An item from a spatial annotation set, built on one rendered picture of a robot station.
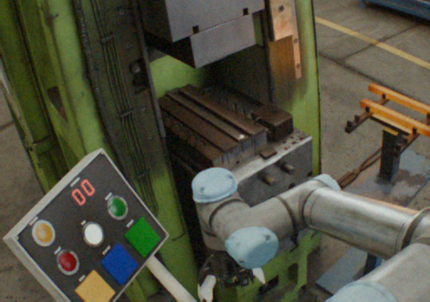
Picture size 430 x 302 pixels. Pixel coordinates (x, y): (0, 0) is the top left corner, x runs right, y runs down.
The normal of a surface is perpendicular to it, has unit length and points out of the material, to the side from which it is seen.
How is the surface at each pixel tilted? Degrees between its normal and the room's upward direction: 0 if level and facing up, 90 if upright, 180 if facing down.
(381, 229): 56
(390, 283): 11
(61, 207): 60
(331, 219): 68
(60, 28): 90
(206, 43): 90
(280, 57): 90
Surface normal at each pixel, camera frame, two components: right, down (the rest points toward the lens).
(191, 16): 0.58, 0.40
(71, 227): 0.68, -0.25
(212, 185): -0.14, -0.81
